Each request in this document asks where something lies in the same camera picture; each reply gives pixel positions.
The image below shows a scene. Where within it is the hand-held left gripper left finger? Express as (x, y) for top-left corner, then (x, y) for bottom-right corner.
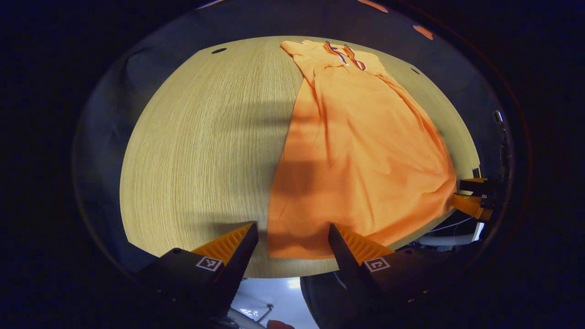
(135, 221), (260, 319)

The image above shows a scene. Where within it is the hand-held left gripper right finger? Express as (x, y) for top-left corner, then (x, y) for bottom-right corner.
(328, 223), (463, 318)

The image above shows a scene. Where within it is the orange T-shirt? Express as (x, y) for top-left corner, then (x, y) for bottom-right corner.
(266, 40), (457, 260)

